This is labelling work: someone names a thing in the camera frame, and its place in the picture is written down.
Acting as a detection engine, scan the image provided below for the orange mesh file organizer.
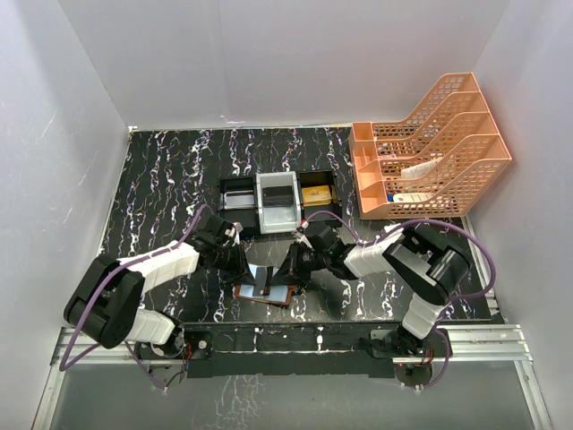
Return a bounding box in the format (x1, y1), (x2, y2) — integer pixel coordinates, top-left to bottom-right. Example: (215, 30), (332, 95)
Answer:
(349, 72), (512, 219)

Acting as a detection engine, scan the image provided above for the black credit card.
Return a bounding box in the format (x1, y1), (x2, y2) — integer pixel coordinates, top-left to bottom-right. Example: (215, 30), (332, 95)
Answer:
(262, 185), (295, 208)

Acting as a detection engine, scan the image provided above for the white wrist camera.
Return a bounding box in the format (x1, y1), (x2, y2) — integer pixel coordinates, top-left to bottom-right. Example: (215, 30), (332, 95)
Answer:
(225, 222), (243, 247)
(292, 219), (312, 248)

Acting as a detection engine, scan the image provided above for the silver chip card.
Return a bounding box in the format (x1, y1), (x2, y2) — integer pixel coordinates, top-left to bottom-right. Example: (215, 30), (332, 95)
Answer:
(250, 265), (274, 297)

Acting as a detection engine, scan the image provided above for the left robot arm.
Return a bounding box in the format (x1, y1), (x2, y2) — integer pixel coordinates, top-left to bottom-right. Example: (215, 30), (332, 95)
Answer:
(64, 214), (254, 349)

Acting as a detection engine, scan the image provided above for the black plastic bin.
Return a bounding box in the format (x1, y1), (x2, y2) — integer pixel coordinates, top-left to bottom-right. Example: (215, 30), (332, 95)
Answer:
(218, 176), (259, 231)

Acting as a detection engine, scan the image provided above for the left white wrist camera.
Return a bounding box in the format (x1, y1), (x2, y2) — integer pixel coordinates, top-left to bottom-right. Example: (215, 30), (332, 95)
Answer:
(225, 222), (243, 247)

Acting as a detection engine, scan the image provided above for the white plastic bin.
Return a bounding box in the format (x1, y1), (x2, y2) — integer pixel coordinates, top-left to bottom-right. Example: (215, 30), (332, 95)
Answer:
(255, 171), (302, 235)

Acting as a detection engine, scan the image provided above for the white blue item in organizer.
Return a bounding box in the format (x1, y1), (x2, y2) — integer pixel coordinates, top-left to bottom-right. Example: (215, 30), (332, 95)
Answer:
(388, 193), (433, 203)

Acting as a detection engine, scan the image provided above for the brown leather card holder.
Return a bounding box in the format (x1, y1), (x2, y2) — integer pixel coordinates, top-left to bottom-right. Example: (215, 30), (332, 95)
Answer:
(232, 281), (300, 308)

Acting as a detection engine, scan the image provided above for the gold credit card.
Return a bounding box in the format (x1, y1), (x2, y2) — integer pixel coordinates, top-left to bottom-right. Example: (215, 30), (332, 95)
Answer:
(302, 185), (336, 207)

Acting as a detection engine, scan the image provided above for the black bin with gold card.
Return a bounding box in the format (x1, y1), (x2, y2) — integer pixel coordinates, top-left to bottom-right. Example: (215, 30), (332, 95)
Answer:
(297, 170), (342, 228)

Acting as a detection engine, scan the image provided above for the white paper in organizer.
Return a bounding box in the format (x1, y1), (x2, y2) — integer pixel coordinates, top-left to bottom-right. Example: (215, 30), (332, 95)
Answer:
(400, 157), (443, 180)

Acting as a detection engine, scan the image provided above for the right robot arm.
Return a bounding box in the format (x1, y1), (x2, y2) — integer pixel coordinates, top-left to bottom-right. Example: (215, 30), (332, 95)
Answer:
(265, 221), (471, 356)

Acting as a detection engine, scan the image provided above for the white phone box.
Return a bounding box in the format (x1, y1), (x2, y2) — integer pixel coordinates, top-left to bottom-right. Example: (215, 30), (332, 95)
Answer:
(383, 224), (404, 240)

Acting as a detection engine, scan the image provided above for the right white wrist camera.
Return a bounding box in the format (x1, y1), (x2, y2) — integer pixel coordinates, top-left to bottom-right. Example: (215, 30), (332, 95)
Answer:
(292, 219), (312, 248)

